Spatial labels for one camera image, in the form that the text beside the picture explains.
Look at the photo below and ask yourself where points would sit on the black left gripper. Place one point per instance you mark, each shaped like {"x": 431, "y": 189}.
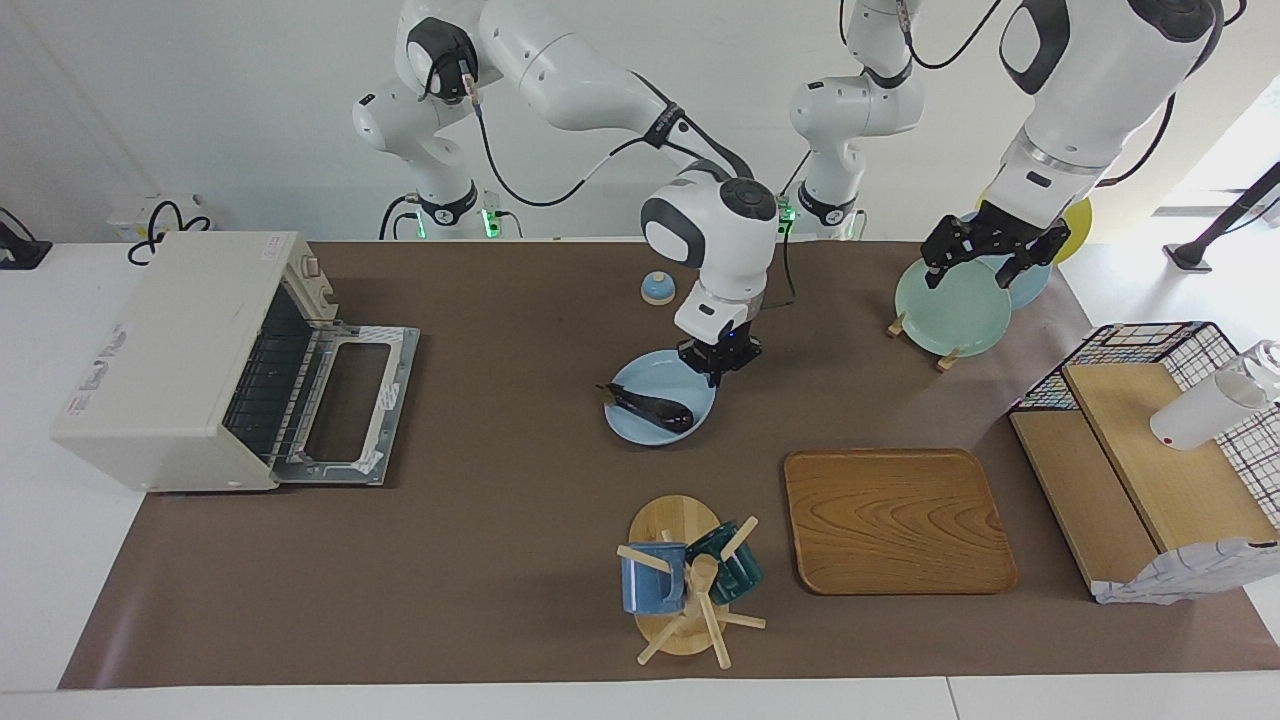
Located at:
{"x": 1000, "y": 238}

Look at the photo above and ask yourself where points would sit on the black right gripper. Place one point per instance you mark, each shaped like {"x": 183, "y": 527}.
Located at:
{"x": 722, "y": 352}

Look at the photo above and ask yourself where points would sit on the light blue serving plate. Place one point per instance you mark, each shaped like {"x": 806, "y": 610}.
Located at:
{"x": 655, "y": 375}

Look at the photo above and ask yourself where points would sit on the dark purple eggplant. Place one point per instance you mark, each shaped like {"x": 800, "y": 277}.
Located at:
{"x": 655, "y": 408}

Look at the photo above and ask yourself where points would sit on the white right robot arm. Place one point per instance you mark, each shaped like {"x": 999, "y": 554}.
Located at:
{"x": 720, "y": 240}

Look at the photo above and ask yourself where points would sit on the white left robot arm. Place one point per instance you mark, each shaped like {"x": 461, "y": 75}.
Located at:
{"x": 1090, "y": 90}

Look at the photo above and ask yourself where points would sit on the white toaster oven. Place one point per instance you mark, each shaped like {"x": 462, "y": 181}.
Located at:
{"x": 170, "y": 350}

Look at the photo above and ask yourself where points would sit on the pale green plate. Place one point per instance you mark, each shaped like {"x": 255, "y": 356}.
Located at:
{"x": 950, "y": 310}

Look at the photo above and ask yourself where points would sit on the light blue racked plate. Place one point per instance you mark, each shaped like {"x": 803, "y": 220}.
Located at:
{"x": 1035, "y": 292}

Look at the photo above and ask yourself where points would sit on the wooden plate rack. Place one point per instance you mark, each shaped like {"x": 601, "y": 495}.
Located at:
{"x": 946, "y": 361}

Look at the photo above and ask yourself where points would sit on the small blue bell wooden knob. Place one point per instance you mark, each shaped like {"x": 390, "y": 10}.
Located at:
{"x": 656, "y": 290}

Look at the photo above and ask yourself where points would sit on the wooden mug tree stand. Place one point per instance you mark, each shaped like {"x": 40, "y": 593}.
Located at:
{"x": 670, "y": 520}

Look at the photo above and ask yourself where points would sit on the dark green mug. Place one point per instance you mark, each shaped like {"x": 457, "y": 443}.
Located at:
{"x": 738, "y": 575}

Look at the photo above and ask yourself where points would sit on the blue mug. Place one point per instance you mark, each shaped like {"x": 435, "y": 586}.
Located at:
{"x": 650, "y": 585}

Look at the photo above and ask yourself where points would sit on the wooden serving tray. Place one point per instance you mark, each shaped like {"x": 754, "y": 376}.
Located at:
{"x": 900, "y": 520}

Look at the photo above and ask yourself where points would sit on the white cup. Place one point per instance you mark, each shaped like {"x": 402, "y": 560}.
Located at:
{"x": 1200, "y": 415}

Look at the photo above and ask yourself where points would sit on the brown table mat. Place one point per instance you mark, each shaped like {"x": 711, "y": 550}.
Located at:
{"x": 500, "y": 560}

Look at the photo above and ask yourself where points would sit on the white patterned cloth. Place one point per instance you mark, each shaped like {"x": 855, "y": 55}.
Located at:
{"x": 1170, "y": 575}

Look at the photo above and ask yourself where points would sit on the black desk clamp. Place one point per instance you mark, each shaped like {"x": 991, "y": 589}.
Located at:
{"x": 20, "y": 250}

